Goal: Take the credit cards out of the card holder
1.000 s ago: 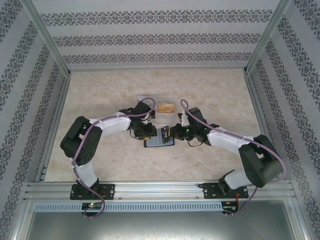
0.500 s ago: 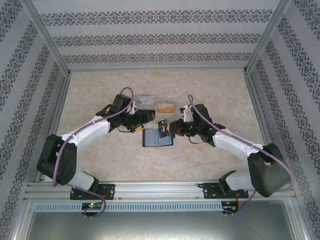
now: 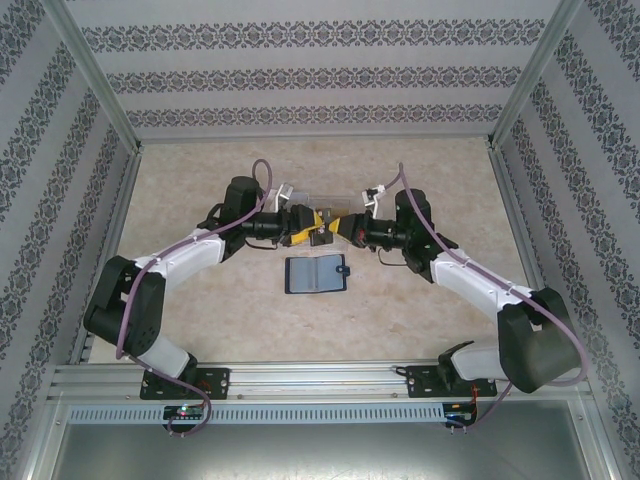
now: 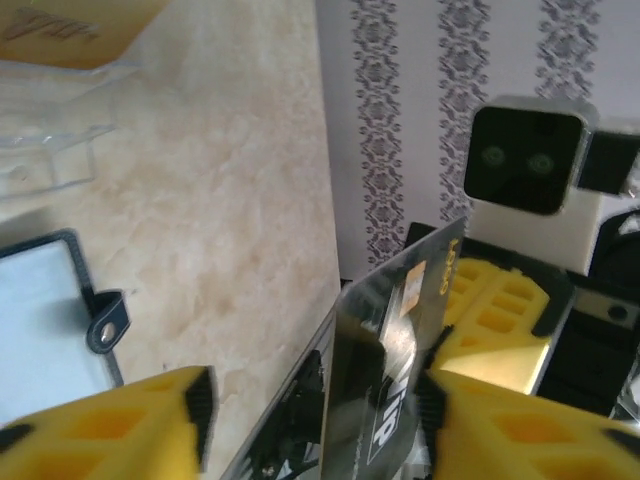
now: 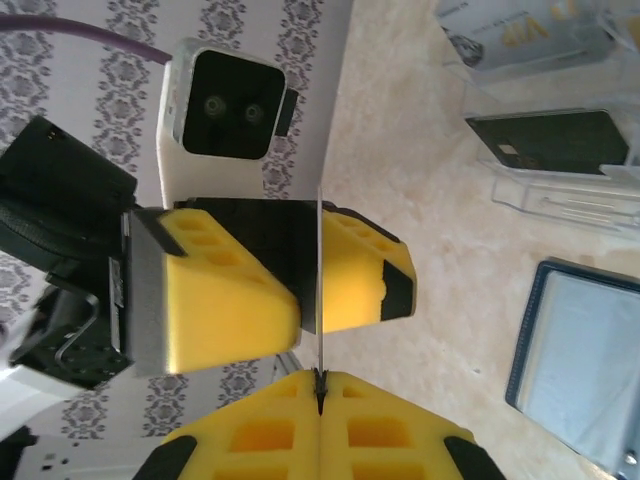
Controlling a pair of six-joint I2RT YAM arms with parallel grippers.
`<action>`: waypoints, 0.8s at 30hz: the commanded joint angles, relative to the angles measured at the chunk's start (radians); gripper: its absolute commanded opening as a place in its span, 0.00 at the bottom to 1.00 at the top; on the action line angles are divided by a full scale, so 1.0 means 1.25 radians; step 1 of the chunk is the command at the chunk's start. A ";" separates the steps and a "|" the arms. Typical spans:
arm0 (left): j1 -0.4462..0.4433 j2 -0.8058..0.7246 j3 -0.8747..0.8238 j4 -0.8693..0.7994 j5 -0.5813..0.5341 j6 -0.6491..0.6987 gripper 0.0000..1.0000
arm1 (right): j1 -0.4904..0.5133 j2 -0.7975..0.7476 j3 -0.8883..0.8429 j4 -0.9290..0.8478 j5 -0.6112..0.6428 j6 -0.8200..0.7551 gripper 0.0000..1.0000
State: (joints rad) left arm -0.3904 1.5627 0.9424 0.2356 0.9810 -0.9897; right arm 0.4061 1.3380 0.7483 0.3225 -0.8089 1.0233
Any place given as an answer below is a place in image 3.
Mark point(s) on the aluminium frame post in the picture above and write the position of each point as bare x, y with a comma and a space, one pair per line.
95, 80
535, 75

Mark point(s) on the grey sheet metal panel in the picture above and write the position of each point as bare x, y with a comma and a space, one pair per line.
320, 452

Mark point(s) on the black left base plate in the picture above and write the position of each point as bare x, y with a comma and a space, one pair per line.
217, 382

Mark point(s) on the navy blue card holder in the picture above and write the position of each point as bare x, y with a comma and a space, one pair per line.
330, 275

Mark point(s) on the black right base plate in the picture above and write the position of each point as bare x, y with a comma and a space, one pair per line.
417, 382

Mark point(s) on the left circuit board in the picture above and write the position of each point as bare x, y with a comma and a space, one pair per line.
185, 412

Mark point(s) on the aluminium mounting rail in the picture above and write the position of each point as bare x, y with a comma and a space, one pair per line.
315, 380

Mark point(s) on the circuit board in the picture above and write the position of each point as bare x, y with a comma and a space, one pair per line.
185, 412
460, 412

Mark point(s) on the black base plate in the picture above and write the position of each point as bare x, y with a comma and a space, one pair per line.
417, 382
217, 382

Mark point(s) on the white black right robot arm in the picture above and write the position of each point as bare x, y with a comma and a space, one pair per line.
535, 350

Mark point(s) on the orange credit card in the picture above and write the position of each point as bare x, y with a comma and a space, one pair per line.
342, 210

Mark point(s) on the clear acrylic card tray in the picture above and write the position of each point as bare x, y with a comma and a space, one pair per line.
340, 200

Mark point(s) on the aluminium side rail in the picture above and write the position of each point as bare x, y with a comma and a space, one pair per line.
515, 220
112, 240

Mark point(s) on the right circuit board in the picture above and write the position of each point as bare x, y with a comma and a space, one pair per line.
460, 412

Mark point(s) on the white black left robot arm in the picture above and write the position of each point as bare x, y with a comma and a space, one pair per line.
100, 305

